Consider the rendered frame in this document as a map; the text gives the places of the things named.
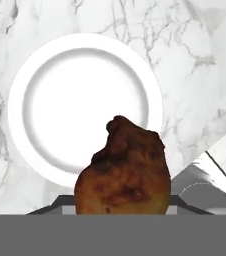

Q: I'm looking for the brown chicken drumstick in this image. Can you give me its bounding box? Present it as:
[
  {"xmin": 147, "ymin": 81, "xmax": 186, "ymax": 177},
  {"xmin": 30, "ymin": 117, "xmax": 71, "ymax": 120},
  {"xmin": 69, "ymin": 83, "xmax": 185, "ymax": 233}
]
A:
[{"xmin": 73, "ymin": 115, "xmax": 172, "ymax": 216}]

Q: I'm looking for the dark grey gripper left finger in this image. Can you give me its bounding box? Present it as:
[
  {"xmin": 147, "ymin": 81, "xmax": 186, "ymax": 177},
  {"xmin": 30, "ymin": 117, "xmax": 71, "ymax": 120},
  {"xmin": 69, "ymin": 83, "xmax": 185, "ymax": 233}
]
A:
[{"xmin": 26, "ymin": 194, "xmax": 78, "ymax": 216}]

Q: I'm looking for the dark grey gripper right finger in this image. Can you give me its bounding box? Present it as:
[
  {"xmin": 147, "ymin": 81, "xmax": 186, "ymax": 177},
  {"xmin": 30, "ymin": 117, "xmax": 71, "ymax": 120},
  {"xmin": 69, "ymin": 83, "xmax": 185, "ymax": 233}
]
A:
[{"xmin": 166, "ymin": 194, "xmax": 216, "ymax": 216}]

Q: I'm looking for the white cupboard door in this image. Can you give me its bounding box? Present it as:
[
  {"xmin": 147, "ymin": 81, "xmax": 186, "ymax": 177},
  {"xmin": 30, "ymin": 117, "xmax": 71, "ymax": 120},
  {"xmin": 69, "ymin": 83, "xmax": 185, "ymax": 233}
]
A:
[{"xmin": 192, "ymin": 122, "xmax": 226, "ymax": 201}]

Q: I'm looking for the white round plate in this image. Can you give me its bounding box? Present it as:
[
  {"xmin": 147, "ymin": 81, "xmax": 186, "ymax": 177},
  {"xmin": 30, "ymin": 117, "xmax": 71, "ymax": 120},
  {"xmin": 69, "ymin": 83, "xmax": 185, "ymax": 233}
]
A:
[{"xmin": 7, "ymin": 32, "xmax": 164, "ymax": 189}]

